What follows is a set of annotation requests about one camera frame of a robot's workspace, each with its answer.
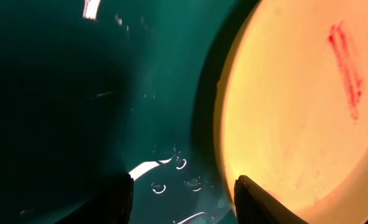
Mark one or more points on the teal plastic tray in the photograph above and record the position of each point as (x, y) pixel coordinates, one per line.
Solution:
(90, 90)

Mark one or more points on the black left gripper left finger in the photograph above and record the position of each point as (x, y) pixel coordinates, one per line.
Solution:
(112, 205)

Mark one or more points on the yellow plate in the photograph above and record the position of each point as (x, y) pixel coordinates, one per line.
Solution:
(291, 111)

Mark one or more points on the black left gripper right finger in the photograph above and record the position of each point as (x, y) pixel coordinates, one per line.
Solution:
(254, 205)

